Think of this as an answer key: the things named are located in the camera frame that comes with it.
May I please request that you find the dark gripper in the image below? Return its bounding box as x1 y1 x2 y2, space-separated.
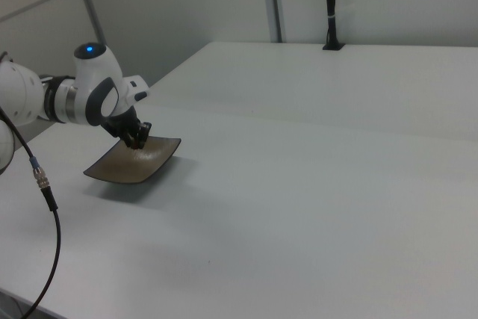
101 106 153 150

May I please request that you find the square brown ceramic plate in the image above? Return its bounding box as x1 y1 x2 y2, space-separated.
82 134 183 187

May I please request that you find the black pole with base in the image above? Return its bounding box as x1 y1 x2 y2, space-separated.
322 0 345 52

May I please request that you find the black cable with silver connector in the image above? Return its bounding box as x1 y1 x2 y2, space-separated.
0 105 62 319

